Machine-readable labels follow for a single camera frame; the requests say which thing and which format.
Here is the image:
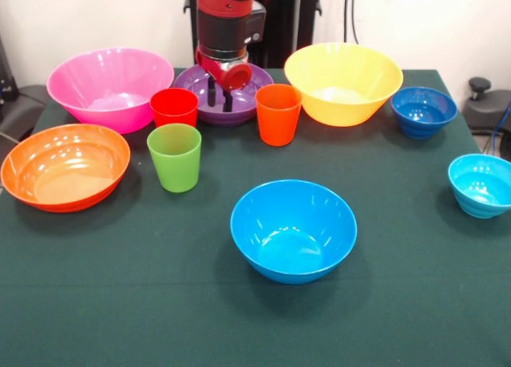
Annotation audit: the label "orange cup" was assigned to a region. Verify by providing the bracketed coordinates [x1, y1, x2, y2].
[255, 83, 303, 148]

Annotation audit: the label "red cup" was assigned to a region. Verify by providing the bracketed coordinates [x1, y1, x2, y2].
[149, 87, 200, 129]

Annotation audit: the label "black wall cables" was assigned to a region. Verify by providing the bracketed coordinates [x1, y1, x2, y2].
[343, 0, 360, 45]

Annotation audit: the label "orange bowl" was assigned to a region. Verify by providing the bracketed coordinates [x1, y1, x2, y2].
[0, 123, 132, 214]

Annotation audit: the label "dark green tablecloth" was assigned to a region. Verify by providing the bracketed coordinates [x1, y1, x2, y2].
[0, 68, 511, 367]

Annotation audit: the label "sky blue bowl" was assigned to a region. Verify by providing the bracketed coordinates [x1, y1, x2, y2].
[230, 179, 358, 286]

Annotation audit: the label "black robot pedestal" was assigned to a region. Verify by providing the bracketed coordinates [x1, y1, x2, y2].
[183, 0, 323, 69]

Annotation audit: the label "large pink bowl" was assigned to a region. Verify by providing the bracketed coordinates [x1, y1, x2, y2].
[46, 47, 176, 135]

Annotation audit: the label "black stand base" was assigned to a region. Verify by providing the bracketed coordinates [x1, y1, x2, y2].
[0, 83, 51, 144]
[461, 77, 511, 136]

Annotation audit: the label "blue cable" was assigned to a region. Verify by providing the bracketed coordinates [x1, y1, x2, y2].
[481, 103, 511, 160]

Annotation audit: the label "green cup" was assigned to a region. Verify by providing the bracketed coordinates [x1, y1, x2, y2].
[146, 123, 203, 194]

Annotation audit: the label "purple bowl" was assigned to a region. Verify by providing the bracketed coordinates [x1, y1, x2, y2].
[172, 63, 275, 128]

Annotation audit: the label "large yellow bowl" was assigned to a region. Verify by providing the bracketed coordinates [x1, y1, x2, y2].
[283, 41, 404, 128]

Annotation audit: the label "small dark blue bowl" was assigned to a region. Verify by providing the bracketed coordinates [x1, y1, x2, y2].
[390, 86, 459, 140]

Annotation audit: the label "small cyan ribbed bowl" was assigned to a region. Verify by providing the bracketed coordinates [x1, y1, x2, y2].
[447, 153, 511, 219]

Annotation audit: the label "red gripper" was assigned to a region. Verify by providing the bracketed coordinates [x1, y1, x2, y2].
[194, 46, 253, 113]

